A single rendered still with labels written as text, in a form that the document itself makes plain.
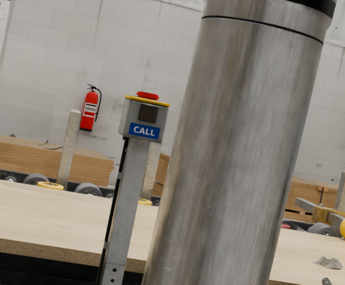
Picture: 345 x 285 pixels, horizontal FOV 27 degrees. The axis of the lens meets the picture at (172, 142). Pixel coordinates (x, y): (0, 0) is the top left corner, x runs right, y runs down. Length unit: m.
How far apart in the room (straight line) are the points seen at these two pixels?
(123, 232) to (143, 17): 7.37
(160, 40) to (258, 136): 8.03
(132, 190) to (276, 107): 0.67
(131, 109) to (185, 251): 0.63
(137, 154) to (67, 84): 7.14
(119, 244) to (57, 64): 7.13
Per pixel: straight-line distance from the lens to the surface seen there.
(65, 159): 2.31
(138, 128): 1.20
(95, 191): 2.71
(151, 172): 2.35
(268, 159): 0.59
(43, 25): 8.31
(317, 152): 9.51
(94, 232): 1.63
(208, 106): 0.59
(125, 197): 1.23
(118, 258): 1.25
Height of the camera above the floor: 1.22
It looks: 3 degrees down
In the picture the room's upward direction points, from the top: 12 degrees clockwise
